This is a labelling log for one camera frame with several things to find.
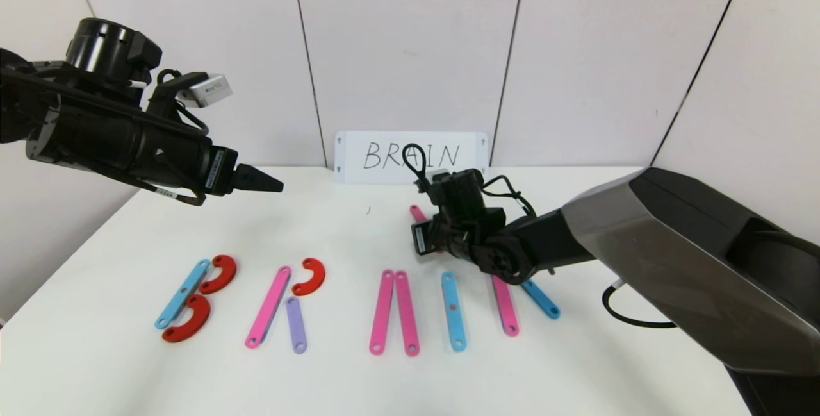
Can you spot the white BRAIN sign card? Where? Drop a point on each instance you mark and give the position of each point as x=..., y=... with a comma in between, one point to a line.
x=384, y=175

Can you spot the short pink bar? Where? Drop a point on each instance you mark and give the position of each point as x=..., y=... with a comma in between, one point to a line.
x=418, y=213
x=506, y=310

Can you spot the long blue bar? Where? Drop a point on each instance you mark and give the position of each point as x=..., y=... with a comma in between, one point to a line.
x=182, y=294

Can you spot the blue three-hole bar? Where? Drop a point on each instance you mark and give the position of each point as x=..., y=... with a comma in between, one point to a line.
x=541, y=300

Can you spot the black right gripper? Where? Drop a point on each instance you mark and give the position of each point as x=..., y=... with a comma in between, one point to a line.
x=421, y=239

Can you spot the purple short bar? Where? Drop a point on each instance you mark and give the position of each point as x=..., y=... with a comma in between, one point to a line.
x=296, y=326

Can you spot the large red C-shaped piece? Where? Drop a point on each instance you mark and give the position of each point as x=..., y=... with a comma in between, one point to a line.
x=202, y=320

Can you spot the black and orange left arm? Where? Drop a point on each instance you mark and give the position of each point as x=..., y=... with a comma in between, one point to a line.
x=77, y=124

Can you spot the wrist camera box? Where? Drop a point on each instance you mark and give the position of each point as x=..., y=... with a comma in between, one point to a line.
x=208, y=89
x=439, y=175

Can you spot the long pink bar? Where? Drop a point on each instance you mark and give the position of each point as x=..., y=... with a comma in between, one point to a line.
x=407, y=312
x=268, y=307
x=382, y=312

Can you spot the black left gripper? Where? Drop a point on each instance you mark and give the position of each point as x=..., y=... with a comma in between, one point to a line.
x=220, y=171

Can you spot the blue bar with orange backing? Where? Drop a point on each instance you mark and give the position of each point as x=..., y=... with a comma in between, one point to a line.
x=453, y=325

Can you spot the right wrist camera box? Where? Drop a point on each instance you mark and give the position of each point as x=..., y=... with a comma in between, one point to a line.
x=439, y=175

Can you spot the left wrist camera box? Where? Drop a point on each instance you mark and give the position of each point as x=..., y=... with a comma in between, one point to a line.
x=208, y=89

